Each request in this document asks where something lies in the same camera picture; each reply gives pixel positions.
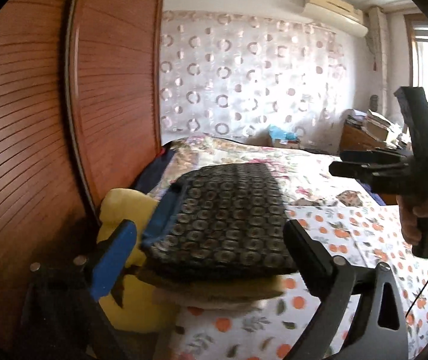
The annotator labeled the navy medallion-patterned silk shirt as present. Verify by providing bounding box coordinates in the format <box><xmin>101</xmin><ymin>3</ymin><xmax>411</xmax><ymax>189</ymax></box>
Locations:
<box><xmin>139</xmin><ymin>163</ymin><xmax>296</xmax><ymax>282</ymax></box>

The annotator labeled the right hand holding gripper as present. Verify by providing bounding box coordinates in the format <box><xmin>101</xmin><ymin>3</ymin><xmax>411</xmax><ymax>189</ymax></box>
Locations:
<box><xmin>396</xmin><ymin>196</ymin><xmax>428</xmax><ymax>245</ymax></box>

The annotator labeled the stack of books and papers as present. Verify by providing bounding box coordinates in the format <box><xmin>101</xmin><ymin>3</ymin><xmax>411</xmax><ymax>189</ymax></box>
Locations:
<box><xmin>344</xmin><ymin>109</ymin><xmax>403</xmax><ymax>149</ymax></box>

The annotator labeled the yellow plush pillow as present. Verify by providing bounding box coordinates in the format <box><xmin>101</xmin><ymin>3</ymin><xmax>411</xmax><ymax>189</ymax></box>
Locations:
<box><xmin>97</xmin><ymin>189</ymin><xmax>178</xmax><ymax>333</ymax></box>

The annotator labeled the wooden sideboard cabinet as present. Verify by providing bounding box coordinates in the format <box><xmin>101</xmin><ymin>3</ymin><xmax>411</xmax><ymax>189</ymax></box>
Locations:
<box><xmin>338</xmin><ymin>124</ymin><xmax>397</xmax><ymax>206</ymax></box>

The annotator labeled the navy blue blanket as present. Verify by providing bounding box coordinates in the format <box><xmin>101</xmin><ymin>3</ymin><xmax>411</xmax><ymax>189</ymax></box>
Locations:
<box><xmin>129</xmin><ymin>142</ymin><xmax>176</xmax><ymax>194</ymax></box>

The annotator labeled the olive brown folded blanket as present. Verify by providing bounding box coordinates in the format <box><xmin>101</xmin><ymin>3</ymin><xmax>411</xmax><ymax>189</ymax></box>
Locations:
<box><xmin>134</xmin><ymin>265</ymin><xmax>287</xmax><ymax>308</ymax></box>

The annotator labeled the orange-print white bed sheet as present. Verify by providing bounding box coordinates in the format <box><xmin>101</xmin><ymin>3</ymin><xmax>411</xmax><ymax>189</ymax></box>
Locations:
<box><xmin>170</xmin><ymin>206</ymin><xmax>428</xmax><ymax>359</ymax></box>

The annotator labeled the floral pink quilt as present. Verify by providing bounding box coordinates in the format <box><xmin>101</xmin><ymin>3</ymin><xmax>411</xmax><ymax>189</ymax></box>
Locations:
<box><xmin>148</xmin><ymin>136</ymin><xmax>378</xmax><ymax>207</ymax></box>

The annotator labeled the blue tissue box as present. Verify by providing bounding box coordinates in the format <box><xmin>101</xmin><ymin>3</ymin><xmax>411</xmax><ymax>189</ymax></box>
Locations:
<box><xmin>269</xmin><ymin>125</ymin><xmax>300</xmax><ymax>149</ymax></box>

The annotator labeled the white circle-patterned curtain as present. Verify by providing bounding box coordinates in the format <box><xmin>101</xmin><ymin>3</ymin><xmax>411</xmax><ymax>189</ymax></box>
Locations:
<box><xmin>159</xmin><ymin>10</ymin><xmax>349</xmax><ymax>153</ymax></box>

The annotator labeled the white wall air conditioner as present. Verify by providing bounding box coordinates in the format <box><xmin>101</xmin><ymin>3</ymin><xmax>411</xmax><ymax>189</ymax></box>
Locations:
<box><xmin>303</xmin><ymin>0</ymin><xmax>368</xmax><ymax>38</ymax></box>

